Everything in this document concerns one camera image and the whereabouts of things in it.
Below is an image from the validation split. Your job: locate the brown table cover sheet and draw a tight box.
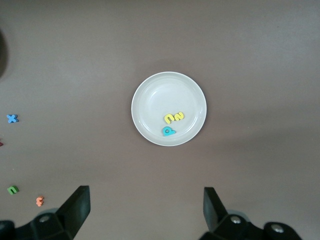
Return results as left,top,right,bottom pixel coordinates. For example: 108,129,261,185
0,0,320,240

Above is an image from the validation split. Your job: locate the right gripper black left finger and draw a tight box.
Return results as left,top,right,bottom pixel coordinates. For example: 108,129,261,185
0,185,91,240

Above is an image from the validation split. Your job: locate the blue round plate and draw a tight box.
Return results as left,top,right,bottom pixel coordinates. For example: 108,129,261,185
0,26,10,77

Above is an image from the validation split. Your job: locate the yellow foam letter u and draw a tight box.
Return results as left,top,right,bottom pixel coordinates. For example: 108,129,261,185
163,113,176,125

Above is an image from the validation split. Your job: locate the beige round plate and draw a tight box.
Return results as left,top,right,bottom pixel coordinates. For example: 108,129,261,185
131,71,208,147

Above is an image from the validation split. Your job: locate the teal foam letter b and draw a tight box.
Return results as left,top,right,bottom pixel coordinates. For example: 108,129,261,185
161,126,177,137

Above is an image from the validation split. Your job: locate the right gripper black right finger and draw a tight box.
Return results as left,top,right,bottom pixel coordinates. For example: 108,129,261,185
198,187,303,240

